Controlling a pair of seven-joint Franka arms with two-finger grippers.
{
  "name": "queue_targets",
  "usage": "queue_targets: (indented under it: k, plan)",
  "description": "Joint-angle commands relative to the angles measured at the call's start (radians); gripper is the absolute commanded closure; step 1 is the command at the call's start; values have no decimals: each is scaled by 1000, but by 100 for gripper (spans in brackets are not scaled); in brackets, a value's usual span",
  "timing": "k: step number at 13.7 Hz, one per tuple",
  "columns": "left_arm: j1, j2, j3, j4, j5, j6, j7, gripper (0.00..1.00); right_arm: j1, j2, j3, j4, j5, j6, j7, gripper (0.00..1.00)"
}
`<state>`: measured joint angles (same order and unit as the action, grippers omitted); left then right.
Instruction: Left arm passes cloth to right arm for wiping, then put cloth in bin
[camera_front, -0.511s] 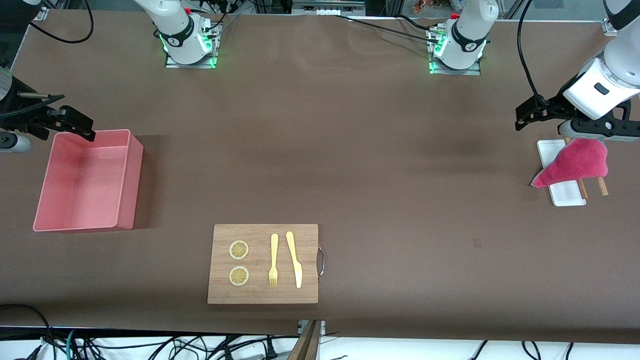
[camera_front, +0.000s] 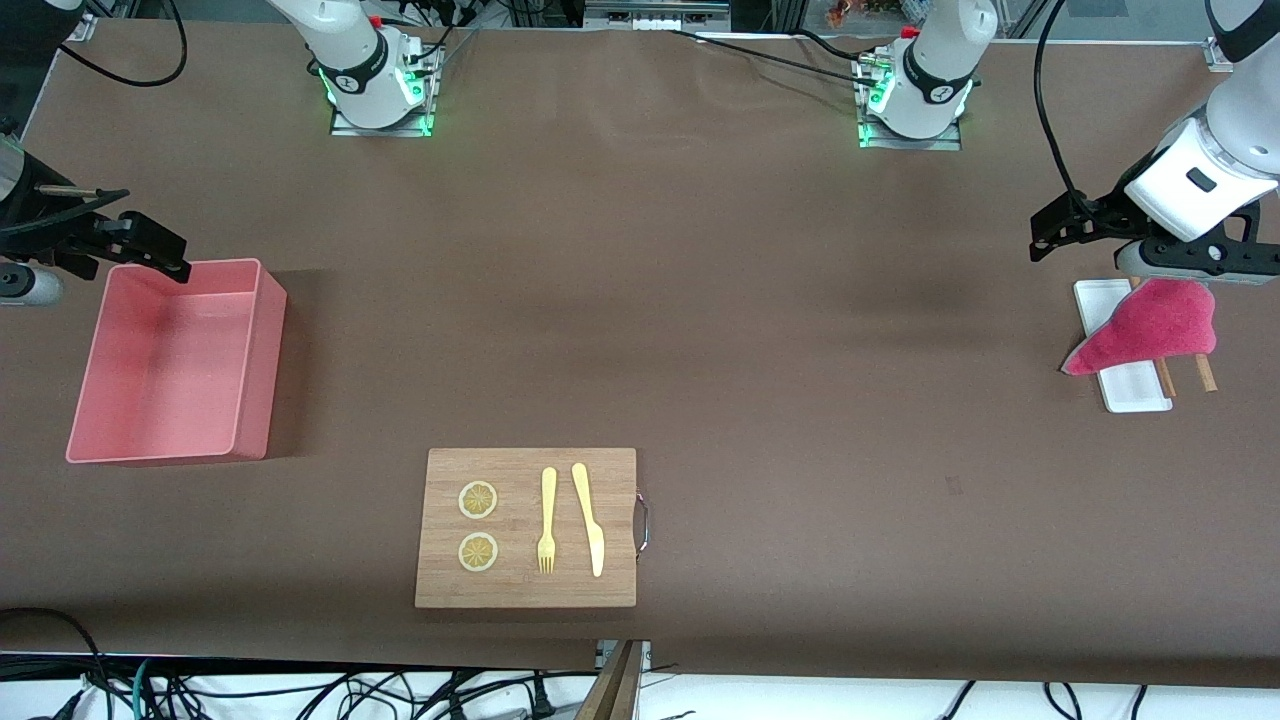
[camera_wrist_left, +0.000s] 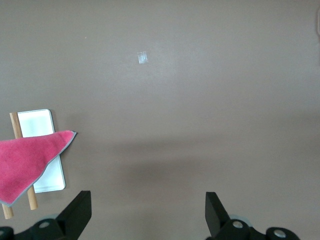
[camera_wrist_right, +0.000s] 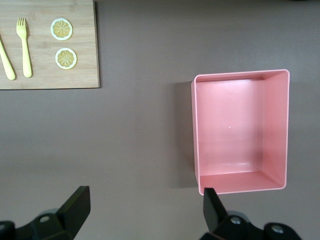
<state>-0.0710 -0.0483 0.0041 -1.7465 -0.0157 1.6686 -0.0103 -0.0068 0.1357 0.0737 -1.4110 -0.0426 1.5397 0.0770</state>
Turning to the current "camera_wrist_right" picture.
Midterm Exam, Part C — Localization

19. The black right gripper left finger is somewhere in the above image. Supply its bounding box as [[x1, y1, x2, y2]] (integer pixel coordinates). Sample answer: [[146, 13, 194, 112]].
[[16, 185, 91, 240]]

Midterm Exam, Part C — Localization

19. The yellow plastic fork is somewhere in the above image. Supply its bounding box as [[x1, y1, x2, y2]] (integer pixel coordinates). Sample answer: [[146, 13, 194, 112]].
[[16, 17, 33, 79]]

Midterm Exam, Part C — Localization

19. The wooden cutting board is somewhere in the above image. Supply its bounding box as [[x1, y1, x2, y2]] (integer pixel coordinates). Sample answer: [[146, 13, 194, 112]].
[[0, 0, 100, 91]]

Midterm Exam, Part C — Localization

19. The pink plastic bin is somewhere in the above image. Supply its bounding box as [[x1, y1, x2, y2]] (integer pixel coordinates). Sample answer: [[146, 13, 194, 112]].
[[190, 69, 291, 196]]

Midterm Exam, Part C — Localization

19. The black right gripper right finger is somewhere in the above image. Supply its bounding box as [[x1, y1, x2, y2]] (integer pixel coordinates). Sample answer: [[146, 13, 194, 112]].
[[199, 187, 303, 240]]

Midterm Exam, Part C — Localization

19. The yellow plastic knife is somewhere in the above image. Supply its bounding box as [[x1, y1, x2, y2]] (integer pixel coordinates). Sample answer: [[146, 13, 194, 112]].
[[0, 37, 16, 81]]

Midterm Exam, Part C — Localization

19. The lemon slice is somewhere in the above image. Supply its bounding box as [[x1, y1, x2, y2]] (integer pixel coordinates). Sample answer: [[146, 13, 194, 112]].
[[54, 47, 78, 70], [50, 17, 74, 41]]

